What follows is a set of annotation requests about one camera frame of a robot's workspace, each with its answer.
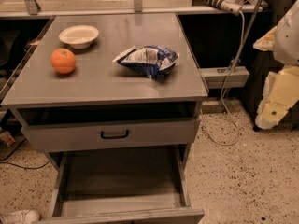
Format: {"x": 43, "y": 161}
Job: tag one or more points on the grey drawer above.
{"x": 72, "y": 128}
{"x": 143, "y": 185}

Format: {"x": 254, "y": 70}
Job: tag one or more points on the white sneaker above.
{"x": 20, "y": 217}

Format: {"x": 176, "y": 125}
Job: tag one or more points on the blue white chip bag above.
{"x": 151, "y": 60}

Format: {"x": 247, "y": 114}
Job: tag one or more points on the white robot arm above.
{"x": 283, "y": 39}

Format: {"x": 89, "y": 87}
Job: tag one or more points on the white power strip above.
{"x": 225, "y": 5}

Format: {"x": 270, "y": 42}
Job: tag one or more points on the orange fruit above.
{"x": 63, "y": 61}

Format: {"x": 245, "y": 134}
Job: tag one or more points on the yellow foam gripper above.
{"x": 288, "y": 42}

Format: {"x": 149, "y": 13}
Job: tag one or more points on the dark grey side cabinet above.
{"x": 263, "y": 62}

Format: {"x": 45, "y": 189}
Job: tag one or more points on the white paper bowl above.
{"x": 79, "y": 37}

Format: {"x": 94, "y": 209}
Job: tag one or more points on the grey top drawer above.
{"x": 72, "y": 128}

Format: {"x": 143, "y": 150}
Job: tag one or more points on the grey drawer cabinet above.
{"x": 97, "y": 80}

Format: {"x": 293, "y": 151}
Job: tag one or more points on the grey back workbench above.
{"x": 93, "y": 3}

